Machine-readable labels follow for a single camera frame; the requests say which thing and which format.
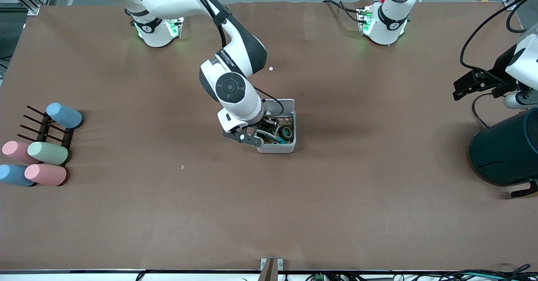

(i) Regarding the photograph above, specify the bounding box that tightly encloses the small white trash bin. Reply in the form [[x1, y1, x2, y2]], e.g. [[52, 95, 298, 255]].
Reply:
[[256, 99, 297, 154]]

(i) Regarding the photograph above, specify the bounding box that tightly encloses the mixed trash heap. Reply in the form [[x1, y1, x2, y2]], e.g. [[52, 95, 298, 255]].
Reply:
[[263, 114, 294, 143]]

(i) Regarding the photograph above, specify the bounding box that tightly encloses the large dark teal bin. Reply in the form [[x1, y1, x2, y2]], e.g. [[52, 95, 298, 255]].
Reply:
[[469, 106, 538, 187]]

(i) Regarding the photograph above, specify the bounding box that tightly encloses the black teal bin foot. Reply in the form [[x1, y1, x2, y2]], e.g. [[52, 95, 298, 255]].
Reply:
[[511, 180, 538, 198]]

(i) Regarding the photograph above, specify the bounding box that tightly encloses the brown table cover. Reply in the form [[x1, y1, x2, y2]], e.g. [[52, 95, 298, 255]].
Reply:
[[0, 0, 538, 272]]

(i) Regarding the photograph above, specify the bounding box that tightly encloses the green-lit left base connector plate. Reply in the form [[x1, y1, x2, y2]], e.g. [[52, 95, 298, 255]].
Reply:
[[356, 5, 374, 36]]

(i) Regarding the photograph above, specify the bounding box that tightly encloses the green-lit base connector plate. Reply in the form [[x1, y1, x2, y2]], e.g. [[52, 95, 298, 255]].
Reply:
[[356, 5, 374, 36], [166, 18, 184, 37]]

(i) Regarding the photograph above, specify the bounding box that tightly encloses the green-lit right base connector plate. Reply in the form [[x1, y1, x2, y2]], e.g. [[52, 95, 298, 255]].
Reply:
[[166, 18, 184, 37]]

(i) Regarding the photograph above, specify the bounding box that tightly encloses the blue cup with dark rim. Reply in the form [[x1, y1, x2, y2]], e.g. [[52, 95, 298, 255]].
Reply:
[[46, 103, 83, 129]]

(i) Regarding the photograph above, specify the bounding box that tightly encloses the green plastic cup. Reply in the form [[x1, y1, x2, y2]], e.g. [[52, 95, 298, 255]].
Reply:
[[28, 142, 69, 165]]

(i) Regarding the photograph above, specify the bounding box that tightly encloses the black cup drying rack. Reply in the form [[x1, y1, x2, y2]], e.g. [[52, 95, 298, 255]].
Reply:
[[17, 106, 75, 164]]

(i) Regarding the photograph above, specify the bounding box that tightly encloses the pink plastic cup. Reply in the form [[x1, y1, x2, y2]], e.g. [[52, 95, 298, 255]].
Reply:
[[24, 164, 67, 186], [2, 141, 40, 164]]

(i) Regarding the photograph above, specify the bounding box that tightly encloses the blue plastic cup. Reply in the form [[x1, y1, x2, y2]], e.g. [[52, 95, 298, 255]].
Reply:
[[0, 164, 36, 187]]

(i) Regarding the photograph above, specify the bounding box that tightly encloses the black looped bin cable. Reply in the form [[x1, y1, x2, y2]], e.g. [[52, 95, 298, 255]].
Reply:
[[472, 94, 505, 128]]

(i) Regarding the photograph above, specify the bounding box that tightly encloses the black left base cable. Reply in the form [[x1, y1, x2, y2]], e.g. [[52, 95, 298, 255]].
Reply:
[[323, 0, 363, 24]]

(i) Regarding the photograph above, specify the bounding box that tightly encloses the black floor cable bundle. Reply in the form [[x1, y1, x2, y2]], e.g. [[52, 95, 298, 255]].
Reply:
[[305, 264, 538, 281]]

